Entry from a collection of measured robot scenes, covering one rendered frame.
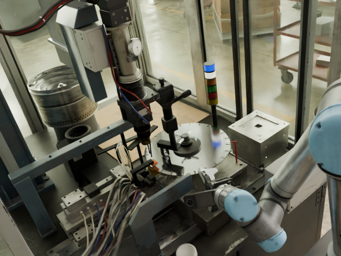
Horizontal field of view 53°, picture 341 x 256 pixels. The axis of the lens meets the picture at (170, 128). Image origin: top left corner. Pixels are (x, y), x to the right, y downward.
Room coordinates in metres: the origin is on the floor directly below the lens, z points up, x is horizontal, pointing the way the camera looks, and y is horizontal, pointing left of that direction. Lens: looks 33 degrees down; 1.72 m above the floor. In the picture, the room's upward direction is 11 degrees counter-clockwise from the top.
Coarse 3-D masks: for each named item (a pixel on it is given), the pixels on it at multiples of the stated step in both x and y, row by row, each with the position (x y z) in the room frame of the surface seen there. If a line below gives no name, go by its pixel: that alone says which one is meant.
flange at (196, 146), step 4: (176, 140) 1.10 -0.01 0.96; (192, 140) 1.08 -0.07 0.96; (196, 140) 1.07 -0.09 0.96; (180, 144) 1.06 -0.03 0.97; (184, 144) 1.04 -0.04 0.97; (188, 144) 1.04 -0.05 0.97; (192, 144) 1.05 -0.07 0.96; (196, 144) 1.05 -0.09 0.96; (200, 144) 1.04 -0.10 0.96; (180, 148) 1.04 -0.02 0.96; (184, 148) 1.03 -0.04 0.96; (188, 148) 1.03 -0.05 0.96; (192, 148) 1.03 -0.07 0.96; (196, 148) 1.02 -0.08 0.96; (176, 152) 1.03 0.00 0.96; (180, 152) 1.02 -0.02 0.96; (184, 152) 1.01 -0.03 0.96; (188, 152) 1.01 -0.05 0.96; (192, 152) 1.01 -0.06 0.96
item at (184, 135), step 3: (189, 132) 1.08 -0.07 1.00; (177, 135) 1.08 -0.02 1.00; (180, 135) 1.07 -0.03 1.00; (183, 135) 1.06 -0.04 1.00; (186, 135) 1.06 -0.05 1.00; (183, 138) 1.05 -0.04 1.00; (186, 138) 1.04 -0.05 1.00; (189, 138) 1.04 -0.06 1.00; (192, 138) 1.04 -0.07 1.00; (195, 138) 1.03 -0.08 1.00; (180, 141) 1.03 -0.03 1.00; (183, 141) 1.05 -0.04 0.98; (186, 141) 1.04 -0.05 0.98
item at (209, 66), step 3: (204, 63) 1.32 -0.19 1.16; (207, 63) 1.32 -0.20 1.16; (210, 63) 1.31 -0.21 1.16; (213, 63) 1.31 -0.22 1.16; (204, 66) 1.31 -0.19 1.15; (207, 66) 1.30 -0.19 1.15; (210, 66) 1.30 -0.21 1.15; (213, 66) 1.30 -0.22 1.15; (204, 69) 1.32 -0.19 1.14; (207, 69) 1.30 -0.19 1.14; (210, 69) 1.30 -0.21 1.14; (213, 69) 1.30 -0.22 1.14
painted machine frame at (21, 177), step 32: (64, 32) 1.11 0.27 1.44; (64, 64) 1.41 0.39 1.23; (0, 96) 1.23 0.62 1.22; (96, 96) 1.03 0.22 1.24; (0, 128) 1.20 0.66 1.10; (128, 128) 1.16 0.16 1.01; (0, 160) 1.18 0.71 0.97; (32, 160) 1.23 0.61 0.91; (64, 160) 1.02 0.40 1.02; (0, 192) 1.15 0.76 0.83; (32, 192) 0.94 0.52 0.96
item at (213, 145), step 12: (180, 132) 1.16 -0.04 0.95; (192, 132) 1.15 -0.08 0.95; (204, 132) 1.13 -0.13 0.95; (216, 132) 1.12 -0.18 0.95; (156, 144) 1.11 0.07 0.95; (204, 144) 1.05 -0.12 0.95; (216, 144) 1.04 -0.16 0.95; (228, 144) 1.03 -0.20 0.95; (156, 156) 1.03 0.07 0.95; (168, 156) 1.02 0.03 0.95; (180, 156) 1.00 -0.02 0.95; (192, 156) 0.99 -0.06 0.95; (204, 156) 0.98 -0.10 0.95; (216, 156) 0.97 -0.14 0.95; (156, 168) 0.96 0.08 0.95; (168, 168) 0.95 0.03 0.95; (180, 168) 0.94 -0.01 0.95; (192, 168) 0.93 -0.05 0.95
